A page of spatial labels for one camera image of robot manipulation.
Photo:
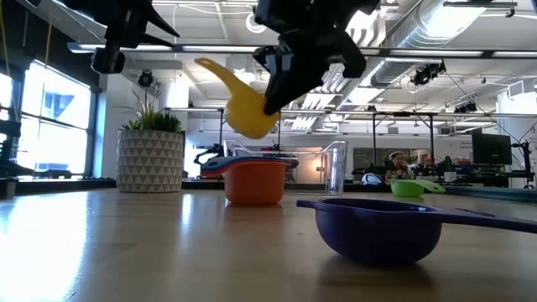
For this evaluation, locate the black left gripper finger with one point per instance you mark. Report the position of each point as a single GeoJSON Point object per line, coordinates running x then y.
{"type": "Point", "coordinates": [157, 40]}
{"type": "Point", "coordinates": [161, 23]}

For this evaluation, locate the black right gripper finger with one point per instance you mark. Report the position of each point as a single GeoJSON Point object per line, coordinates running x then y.
{"type": "Point", "coordinates": [272, 58]}
{"type": "Point", "coordinates": [293, 79]}

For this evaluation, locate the yellow measuring cup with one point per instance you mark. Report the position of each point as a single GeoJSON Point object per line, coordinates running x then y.
{"type": "Point", "coordinates": [247, 117]}

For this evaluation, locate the blue measuring cup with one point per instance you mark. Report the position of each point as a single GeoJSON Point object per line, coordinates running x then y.
{"type": "Point", "coordinates": [235, 161]}

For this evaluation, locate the orange-red measuring cup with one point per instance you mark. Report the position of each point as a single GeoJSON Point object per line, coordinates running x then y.
{"type": "Point", "coordinates": [253, 184]}

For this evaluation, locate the green measuring cup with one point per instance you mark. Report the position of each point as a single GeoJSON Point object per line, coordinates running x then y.
{"type": "Point", "coordinates": [407, 189]}

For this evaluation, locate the purple measuring cup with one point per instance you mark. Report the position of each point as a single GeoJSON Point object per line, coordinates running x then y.
{"type": "Point", "coordinates": [377, 230]}

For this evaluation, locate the black background robot arm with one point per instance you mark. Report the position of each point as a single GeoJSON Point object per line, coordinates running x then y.
{"type": "Point", "coordinates": [210, 157]}

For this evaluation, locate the clear plastic basket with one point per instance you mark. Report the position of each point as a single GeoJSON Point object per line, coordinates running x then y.
{"type": "Point", "coordinates": [335, 168]}

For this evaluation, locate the black ceiling spotlight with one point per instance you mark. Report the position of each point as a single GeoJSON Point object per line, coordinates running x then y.
{"type": "Point", "coordinates": [428, 73]}
{"type": "Point", "coordinates": [145, 79]}

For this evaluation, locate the green succulent plant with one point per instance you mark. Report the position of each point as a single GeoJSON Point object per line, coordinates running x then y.
{"type": "Point", "coordinates": [153, 121]}

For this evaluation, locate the white triangle-patterned plant pot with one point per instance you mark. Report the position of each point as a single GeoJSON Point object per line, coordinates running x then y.
{"type": "Point", "coordinates": [149, 161]}

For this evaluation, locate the long ceiling light bar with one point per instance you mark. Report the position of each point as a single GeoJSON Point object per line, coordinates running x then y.
{"type": "Point", "coordinates": [436, 53]}

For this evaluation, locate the white and black ball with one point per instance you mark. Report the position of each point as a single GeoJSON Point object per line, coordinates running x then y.
{"type": "Point", "coordinates": [371, 179]}

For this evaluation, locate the person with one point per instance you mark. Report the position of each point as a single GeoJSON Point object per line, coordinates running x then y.
{"type": "Point", "coordinates": [396, 163]}

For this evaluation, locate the black monitor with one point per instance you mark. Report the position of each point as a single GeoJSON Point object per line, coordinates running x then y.
{"type": "Point", "coordinates": [491, 149]}

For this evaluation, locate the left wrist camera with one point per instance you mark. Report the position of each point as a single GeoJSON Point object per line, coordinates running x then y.
{"type": "Point", "coordinates": [107, 60]}

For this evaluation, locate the black background rig frame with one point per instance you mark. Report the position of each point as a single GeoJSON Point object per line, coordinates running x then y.
{"type": "Point", "coordinates": [373, 138]}

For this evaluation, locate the silver ventilation duct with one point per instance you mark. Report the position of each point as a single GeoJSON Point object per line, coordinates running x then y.
{"type": "Point", "coordinates": [419, 33]}

